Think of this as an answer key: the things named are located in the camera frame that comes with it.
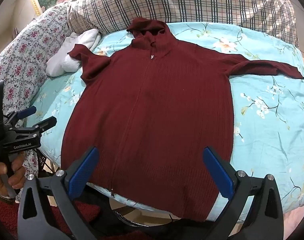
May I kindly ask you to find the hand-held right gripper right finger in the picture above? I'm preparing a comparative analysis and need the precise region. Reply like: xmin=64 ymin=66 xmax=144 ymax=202
xmin=203 ymin=146 xmax=284 ymax=240

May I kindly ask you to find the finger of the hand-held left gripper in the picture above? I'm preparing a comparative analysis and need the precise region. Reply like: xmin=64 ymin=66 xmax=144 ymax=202
xmin=5 ymin=106 xmax=37 ymax=127
xmin=19 ymin=116 xmax=57 ymax=137

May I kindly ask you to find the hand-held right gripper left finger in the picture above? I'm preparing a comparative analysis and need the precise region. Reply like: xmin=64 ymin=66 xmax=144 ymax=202
xmin=18 ymin=147 xmax=120 ymax=240

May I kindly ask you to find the dark red zip sweater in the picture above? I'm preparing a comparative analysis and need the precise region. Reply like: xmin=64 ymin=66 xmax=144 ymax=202
xmin=61 ymin=17 xmax=304 ymax=222

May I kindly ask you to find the person's left hand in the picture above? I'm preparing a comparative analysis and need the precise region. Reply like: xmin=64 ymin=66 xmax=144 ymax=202
xmin=0 ymin=153 xmax=26 ymax=198

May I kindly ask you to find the white pink floral pillow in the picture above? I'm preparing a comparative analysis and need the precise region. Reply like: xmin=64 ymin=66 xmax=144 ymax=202
xmin=0 ymin=4 xmax=72 ymax=180

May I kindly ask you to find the light blue floral bed sheet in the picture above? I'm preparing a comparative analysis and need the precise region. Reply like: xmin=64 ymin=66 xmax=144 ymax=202
xmin=27 ymin=22 xmax=304 ymax=221

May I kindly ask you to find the white towel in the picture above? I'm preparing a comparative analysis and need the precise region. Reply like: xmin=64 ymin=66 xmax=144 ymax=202
xmin=46 ymin=28 xmax=102 ymax=77

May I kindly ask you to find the plaid beige quilt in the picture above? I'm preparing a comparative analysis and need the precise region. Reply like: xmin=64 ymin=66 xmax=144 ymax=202
xmin=67 ymin=0 xmax=300 ymax=48

